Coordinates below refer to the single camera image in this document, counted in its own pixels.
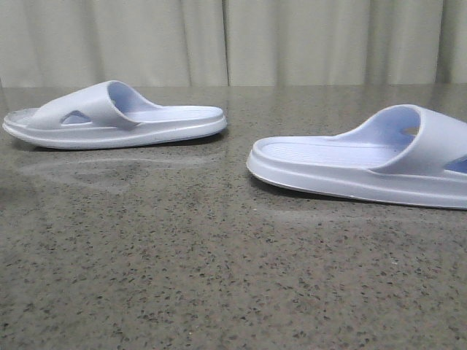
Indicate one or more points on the light blue slipper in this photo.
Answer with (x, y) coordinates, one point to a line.
(403, 154)
(111, 115)

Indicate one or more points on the pale green curtain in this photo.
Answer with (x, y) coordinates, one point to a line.
(216, 43)

